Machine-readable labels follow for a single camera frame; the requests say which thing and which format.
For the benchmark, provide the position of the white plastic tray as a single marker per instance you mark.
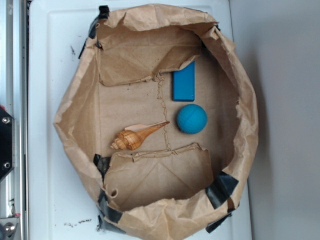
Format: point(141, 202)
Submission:
point(59, 207)

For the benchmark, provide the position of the blue rectangular block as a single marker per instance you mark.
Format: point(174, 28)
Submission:
point(183, 89)

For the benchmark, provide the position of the black mounting plate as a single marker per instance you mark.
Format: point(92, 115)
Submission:
point(6, 143)

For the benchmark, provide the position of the aluminium frame rail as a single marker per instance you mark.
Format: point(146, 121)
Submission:
point(13, 96)

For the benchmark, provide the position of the brown spiral sea shell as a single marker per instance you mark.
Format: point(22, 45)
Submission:
point(132, 137)

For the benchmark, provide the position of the blue ball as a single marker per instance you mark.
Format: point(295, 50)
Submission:
point(191, 119)

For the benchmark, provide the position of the brown paper bag tray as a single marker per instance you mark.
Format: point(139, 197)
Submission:
point(175, 184)

